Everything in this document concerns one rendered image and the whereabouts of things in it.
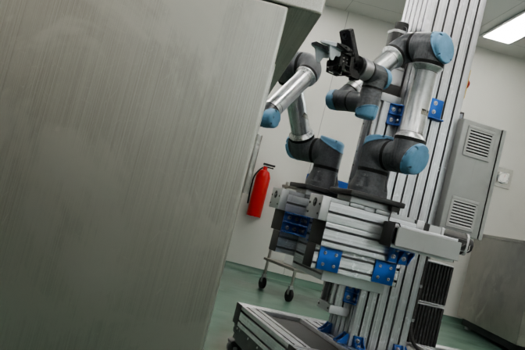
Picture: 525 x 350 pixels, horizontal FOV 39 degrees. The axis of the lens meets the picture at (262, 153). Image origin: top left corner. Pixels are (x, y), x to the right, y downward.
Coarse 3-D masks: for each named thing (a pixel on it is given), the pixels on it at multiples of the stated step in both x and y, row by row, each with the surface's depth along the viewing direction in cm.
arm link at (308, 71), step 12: (300, 60) 305; (312, 60) 303; (300, 72) 299; (312, 72) 299; (288, 84) 293; (300, 84) 295; (312, 84) 303; (276, 96) 287; (288, 96) 289; (276, 108) 284; (264, 120) 279; (276, 120) 281
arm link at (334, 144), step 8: (320, 136) 329; (312, 144) 328; (320, 144) 326; (328, 144) 324; (336, 144) 324; (312, 152) 327; (320, 152) 325; (328, 152) 323; (336, 152) 324; (312, 160) 330; (320, 160) 324; (328, 160) 323; (336, 160) 324; (336, 168) 325
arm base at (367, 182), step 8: (360, 168) 278; (368, 168) 276; (360, 176) 277; (368, 176) 275; (376, 176) 275; (384, 176) 277; (352, 184) 277; (360, 184) 276; (368, 184) 274; (376, 184) 274; (384, 184) 277; (368, 192) 273; (376, 192) 273; (384, 192) 276
